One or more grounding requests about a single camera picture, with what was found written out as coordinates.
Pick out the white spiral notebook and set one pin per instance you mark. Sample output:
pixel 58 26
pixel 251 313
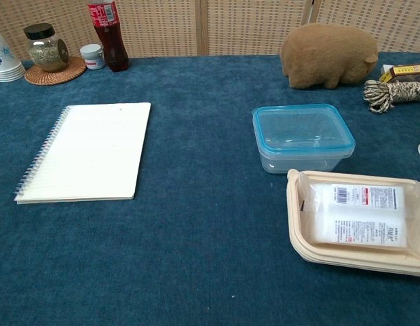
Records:
pixel 91 153

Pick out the blue velvet tablecloth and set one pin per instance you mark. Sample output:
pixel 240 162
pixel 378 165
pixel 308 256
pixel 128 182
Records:
pixel 196 210

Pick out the clear container with blue lid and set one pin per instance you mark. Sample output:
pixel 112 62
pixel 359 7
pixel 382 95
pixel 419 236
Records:
pixel 301 136

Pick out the beige paper pulp tray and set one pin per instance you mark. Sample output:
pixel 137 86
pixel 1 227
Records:
pixel 299 234

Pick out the woven bamboo folding screen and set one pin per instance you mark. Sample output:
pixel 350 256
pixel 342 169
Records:
pixel 230 23

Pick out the small white jar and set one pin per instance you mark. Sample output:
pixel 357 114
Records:
pixel 92 56

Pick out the red cola bottle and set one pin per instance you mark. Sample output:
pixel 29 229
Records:
pixel 109 37

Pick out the brown plush capybara toy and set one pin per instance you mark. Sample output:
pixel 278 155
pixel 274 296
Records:
pixel 328 54

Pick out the white plastic packaged item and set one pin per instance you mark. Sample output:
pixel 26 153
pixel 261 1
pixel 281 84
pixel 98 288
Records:
pixel 362 217

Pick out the woven rattan coaster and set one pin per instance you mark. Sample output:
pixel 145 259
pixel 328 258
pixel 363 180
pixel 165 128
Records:
pixel 69 73

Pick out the glass spice jar black lid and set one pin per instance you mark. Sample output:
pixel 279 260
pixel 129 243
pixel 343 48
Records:
pixel 47 47

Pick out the yellow cardboard box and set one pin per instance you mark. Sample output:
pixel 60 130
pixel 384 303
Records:
pixel 408 72

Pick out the stack of floral paper cups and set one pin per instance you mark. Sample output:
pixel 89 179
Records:
pixel 2 57

